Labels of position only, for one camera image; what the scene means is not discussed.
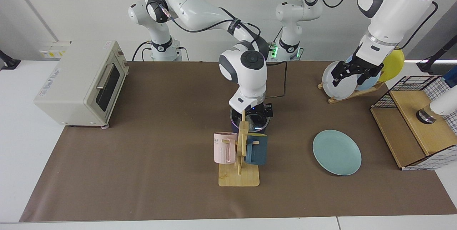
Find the yellow round plate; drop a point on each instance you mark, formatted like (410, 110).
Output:
(394, 65)

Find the teal round plate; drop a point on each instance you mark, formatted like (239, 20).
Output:
(337, 153)

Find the brown table cloth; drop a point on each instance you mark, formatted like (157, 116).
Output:
(142, 187)

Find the light blue round plate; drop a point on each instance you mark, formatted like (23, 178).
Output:
(371, 81)

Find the pink ribbed mug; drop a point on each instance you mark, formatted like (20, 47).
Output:
(223, 149)

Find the white wall socket strip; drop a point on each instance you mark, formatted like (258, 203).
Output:
(53, 49)

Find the pale toaster oven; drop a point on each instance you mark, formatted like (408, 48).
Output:
(71, 87)

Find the black clamp stand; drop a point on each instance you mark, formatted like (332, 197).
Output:
(9, 62)
(428, 65)

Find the wooden cup stand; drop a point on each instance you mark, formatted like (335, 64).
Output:
(239, 178)

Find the wooden plate rack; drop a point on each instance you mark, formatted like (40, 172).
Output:
(357, 93)

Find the white round plate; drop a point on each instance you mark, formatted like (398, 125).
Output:
(344, 89)

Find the dark teal mug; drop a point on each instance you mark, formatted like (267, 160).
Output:
(259, 151)

